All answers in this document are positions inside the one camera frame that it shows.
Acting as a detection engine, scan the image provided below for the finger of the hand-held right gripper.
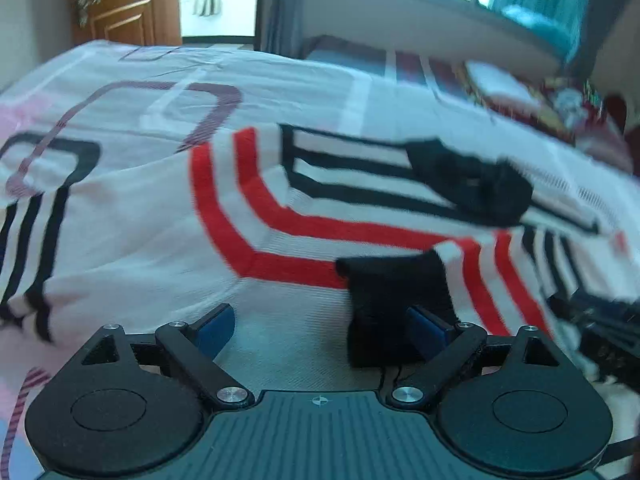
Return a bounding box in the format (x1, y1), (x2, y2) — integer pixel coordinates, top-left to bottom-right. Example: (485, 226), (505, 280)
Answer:
(547, 287), (640, 332)

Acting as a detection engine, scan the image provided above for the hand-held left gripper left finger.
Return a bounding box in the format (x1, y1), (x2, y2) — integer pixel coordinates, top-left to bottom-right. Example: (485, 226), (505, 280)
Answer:
(80, 303), (255, 409)

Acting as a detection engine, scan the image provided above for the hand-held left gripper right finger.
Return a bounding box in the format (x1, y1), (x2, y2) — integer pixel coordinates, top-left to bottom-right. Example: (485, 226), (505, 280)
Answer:
(391, 306), (561, 408)

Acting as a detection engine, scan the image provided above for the white red black striped sweater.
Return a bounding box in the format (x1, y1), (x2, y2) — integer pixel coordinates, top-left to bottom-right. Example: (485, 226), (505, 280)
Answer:
(0, 124), (632, 391)

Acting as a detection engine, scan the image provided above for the red white headboard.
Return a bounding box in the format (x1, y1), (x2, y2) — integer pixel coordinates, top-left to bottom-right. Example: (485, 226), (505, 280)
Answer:
(597, 92), (640, 177)

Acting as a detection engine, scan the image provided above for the colourful printed pillow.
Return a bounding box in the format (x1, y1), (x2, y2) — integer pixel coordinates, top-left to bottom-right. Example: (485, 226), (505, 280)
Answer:
(544, 76), (610, 132)

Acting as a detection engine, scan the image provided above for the pink white printed bed sheet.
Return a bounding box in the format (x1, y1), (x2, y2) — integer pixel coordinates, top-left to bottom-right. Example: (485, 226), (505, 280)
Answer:
(0, 39), (640, 480)

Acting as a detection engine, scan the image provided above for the white pillow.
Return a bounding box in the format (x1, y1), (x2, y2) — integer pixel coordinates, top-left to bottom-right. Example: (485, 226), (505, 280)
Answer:
(464, 60), (535, 104)

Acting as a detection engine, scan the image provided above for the dark striped mattress cover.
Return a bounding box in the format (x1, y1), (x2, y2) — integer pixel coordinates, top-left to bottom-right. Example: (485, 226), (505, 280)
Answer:
(302, 35), (468, 92)

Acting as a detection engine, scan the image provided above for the teal curtain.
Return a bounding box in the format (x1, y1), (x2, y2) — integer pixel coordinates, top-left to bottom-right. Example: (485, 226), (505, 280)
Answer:
(491, 0), (593, 63)

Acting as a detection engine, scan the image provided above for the grey curtain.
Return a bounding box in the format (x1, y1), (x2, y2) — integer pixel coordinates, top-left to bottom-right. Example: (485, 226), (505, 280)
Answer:
(254, 0), (327, 60)

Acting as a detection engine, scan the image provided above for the brown wooden door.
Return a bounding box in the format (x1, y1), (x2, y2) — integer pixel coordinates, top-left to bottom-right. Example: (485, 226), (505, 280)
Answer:
(71, 0), (184, 47)

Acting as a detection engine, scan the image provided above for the metal door handle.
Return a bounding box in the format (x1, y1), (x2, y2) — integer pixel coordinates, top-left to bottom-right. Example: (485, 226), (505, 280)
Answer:
(76, 0), (103, 28)

